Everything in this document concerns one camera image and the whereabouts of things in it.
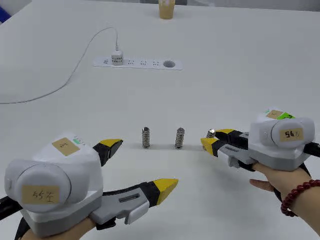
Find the person's right hand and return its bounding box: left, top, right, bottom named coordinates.
left=249, top=161, right=313, bottom=201

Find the white charger adapter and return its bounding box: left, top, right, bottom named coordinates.
left=110, top=49, right=124, bottom=66

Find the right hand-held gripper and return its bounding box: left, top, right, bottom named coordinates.
left=200, top=108, right=316, bottom=173

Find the red bead bracelet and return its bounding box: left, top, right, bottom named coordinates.
left=280, top=179, right=320, bottom=218

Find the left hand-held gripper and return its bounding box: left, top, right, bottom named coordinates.
left=4, top=133, right=124, bottom=238

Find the person's left hand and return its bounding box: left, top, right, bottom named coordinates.
left=20, top=216, right=98, bottom=240

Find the blue object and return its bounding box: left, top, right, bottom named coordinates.
left=0, top=6, right=10, bottom=25

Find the white charging cable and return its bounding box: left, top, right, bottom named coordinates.
left=0, top=26, right=122, bottom=105

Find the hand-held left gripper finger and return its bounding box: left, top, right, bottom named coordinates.
left=88, top=177, right=180, bottom=226

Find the beige paper cup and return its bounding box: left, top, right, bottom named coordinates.
left=157, top=0, right=176, bottom=20

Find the black wrist strap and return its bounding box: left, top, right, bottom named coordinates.
left=13, top=216, right=31, bottom=240
left=273, top=161, right=313, bottom=205

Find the white power strip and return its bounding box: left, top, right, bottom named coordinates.
left=92, top=56, right=184, bottom=71

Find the person's right forearm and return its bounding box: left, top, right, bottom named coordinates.
left=282, top=184, right=320, bottom=240

